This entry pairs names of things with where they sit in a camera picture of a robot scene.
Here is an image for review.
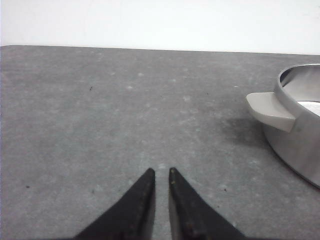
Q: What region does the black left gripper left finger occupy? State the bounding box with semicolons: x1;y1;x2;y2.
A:
74;168;156;240

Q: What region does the stainless steel steamer pot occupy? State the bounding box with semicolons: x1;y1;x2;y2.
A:
245;63;320;189

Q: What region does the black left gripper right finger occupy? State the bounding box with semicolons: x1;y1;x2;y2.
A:
168;167;246;240

